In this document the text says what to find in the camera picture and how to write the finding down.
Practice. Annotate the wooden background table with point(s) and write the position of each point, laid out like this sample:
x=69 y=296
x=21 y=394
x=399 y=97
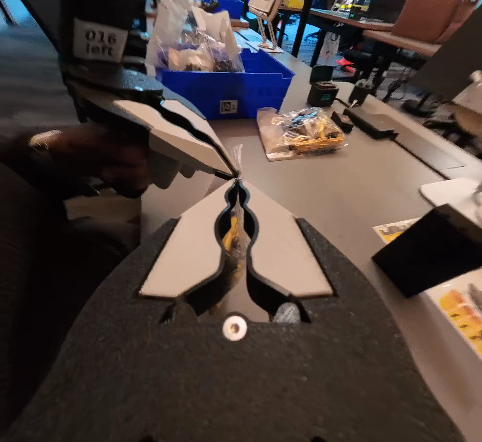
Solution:
x=376 y=27

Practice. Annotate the wooden book stand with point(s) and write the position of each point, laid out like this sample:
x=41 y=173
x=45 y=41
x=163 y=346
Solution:
x=269 y=35

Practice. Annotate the white book stand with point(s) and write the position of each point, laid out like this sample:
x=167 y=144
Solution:
x=448 y=195

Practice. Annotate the yellow sticker sheet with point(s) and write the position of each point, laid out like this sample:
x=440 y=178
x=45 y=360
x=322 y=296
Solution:
x=463 y=314

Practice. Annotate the white printed tote bag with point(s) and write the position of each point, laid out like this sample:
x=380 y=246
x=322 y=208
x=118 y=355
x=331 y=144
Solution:
x=330 y=46

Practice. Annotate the crumpled clear parts bag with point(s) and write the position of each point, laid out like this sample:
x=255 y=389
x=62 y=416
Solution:
x=188 y=35

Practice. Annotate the black perforated block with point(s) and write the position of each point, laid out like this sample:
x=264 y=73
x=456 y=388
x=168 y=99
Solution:
x=425 y=250

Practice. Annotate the black charging case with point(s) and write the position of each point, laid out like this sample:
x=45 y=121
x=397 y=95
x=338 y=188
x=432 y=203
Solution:
x=322 y=88

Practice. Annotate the silver wristwatch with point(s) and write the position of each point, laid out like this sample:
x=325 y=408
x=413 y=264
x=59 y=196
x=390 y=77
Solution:
x=45 y=138

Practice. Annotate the black power adapter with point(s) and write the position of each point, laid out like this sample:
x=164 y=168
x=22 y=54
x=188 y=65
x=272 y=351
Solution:
x=361 y=93

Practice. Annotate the black pole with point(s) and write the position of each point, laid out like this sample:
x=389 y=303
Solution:
x=305 y=8

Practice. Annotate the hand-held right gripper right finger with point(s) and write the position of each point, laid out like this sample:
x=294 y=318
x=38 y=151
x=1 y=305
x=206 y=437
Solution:
x=286 y=257

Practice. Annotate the blue plastic bin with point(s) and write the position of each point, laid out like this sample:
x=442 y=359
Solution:
x=226 y=88
x=226 y=5

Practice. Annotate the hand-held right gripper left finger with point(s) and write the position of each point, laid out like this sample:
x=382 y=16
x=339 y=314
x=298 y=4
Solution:
x=188 y=257

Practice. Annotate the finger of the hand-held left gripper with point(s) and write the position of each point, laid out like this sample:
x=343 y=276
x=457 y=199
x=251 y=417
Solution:
x=169 y=137
x=188 y=114

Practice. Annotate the small clear parts bag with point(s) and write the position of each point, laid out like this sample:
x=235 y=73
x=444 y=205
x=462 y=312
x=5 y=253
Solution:
x=235 y=238

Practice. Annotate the clear bag of yellow beams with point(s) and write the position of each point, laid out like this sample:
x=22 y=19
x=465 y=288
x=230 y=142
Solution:
x=301 y=137

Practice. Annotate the black monitor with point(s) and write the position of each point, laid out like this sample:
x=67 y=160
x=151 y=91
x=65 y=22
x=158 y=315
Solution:
x=448 y=57

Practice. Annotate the black device with red mark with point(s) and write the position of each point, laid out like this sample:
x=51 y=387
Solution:
x=342 y=121

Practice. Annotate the black power strip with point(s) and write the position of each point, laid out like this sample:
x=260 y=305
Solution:
x=372 y=123

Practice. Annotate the person's left hand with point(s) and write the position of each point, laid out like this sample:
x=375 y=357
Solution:
x=105 y=159

